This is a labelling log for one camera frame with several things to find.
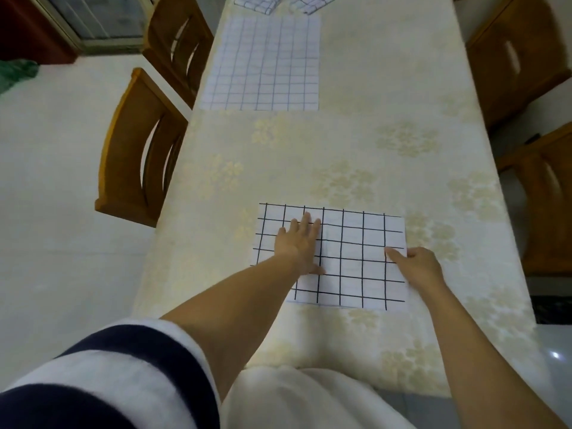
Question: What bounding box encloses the glass sliding door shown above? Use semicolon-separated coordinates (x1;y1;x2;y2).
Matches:
28;0;160;57

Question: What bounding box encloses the person's right hand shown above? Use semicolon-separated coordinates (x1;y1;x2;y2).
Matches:
384;246;447;298

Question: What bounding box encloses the dark red wooden cabinet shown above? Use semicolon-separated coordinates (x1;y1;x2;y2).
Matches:
0;0;78;66

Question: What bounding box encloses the person's right forearm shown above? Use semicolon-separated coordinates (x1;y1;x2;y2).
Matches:
416;284;569;429

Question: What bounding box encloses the wooden dining chair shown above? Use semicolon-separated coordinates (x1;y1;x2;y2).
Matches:
464;0;572;130
495;122;572;278
141;0;216;110
94;67;190;229

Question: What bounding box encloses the person's left hand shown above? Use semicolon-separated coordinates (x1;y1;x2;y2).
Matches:
273;211;328;277

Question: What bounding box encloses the person's left forearm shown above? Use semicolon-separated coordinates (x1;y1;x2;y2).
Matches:
159;253;306;401

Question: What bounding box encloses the table with cream floral tablecloth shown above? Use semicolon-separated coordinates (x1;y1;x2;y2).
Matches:
133;0;558;399

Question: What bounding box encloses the earlier checked cloth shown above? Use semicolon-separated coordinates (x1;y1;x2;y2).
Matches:
232;0;283;15

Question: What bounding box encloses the green cloth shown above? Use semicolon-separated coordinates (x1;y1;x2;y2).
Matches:
0;58;39;97

